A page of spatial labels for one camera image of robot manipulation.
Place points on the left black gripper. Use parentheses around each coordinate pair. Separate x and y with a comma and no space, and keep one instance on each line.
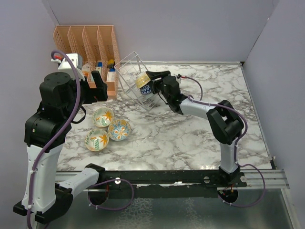
(95,94)

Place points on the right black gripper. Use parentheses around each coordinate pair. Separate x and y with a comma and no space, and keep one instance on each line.
(155,84)

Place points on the yellow blue sun bowl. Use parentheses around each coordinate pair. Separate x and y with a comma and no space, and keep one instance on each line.
(142,79)

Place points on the red patterned bowl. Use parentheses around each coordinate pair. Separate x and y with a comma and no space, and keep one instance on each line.
(145,90)

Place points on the plain teal bowl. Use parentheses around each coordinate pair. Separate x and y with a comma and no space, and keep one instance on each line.
(148,96)

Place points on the blue orange ornate bowl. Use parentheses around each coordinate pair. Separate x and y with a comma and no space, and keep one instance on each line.
(119,130)

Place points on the floral orange green bowl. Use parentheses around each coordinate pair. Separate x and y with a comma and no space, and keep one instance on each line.
(102,117)
(96,140)

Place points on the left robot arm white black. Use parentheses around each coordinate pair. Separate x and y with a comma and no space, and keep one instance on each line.
(45,134)

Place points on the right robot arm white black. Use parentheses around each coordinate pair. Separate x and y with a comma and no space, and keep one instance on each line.
(225,122)

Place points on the green white box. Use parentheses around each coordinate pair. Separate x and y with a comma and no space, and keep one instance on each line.
(99,69)

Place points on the white card box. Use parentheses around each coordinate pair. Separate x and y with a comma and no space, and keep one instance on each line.
(111,76)

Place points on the peach plastic desk organizer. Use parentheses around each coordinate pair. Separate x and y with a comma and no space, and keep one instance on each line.
(94,43)

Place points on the white wire dish rack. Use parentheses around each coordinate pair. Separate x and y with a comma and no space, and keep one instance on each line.
(128,69)

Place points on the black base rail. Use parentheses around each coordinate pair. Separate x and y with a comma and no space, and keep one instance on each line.
(166,183)

